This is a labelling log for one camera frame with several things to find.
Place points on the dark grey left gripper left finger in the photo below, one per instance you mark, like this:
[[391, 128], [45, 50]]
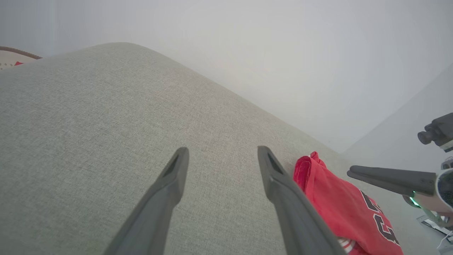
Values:
[[152, 212]]

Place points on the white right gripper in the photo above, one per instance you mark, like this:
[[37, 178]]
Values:
[[444, 198]]

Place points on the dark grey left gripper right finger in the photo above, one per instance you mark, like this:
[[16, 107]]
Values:
[[300, 223]]

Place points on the red basketball jersey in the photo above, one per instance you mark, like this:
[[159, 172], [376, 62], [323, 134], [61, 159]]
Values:
[[343, 209]]

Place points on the red garment in basket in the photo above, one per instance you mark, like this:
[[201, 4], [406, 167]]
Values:
[[18, 63]]

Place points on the grey fabric sofa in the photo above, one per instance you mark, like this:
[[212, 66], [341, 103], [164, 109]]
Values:
[[106, 124]]

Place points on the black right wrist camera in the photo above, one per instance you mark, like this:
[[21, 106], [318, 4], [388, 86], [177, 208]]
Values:
[[440, 131]]

